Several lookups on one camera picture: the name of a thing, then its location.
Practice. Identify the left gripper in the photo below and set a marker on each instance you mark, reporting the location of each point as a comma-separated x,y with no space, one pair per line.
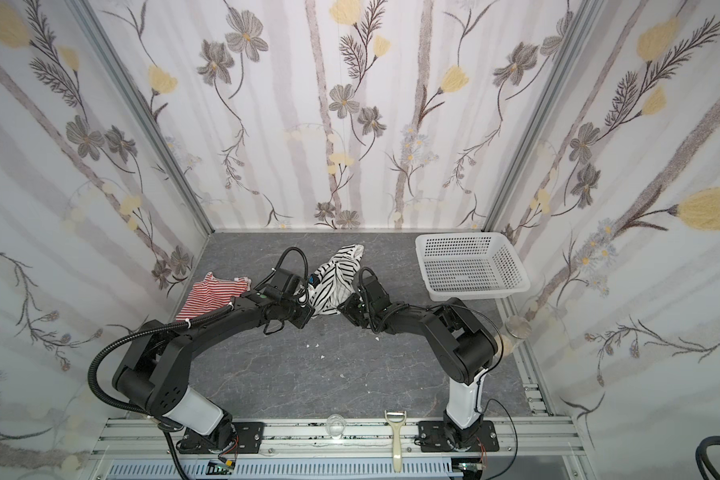
303,303

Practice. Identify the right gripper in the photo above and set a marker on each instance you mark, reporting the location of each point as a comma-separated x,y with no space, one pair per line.
351,306

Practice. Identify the black white striped tank top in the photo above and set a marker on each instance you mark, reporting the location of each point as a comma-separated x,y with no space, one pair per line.
337,276

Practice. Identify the red white striped tank top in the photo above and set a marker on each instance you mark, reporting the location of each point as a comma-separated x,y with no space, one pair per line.
210,294

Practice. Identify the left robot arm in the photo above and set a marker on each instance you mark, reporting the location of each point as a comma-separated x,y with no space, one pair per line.
148,372

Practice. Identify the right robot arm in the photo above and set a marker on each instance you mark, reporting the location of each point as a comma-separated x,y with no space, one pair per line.
462,345

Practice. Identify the white plastic basket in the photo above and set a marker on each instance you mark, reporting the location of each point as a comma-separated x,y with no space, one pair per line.
470,266

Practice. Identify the cream vegetable peeler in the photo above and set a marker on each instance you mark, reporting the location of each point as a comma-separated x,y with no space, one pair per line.
396,420

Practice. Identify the clear glass cup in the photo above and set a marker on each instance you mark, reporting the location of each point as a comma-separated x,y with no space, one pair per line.
335,426

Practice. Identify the glass jar with lid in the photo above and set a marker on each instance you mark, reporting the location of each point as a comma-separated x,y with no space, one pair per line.
513,332

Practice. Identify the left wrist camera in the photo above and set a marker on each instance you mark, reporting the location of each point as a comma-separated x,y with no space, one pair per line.
311,284

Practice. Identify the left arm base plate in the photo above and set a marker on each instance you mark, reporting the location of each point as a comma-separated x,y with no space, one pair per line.
240,437

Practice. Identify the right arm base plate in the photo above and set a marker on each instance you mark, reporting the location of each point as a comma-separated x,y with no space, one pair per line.
441,437

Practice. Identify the aluminium front rail frame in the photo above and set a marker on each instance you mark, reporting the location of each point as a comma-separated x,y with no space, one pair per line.
530,448

